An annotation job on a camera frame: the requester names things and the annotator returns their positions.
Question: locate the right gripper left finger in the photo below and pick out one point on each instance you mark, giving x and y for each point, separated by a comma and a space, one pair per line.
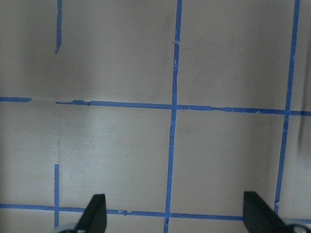
94, 218

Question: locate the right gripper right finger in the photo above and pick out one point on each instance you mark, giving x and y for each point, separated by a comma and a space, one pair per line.
258, 217

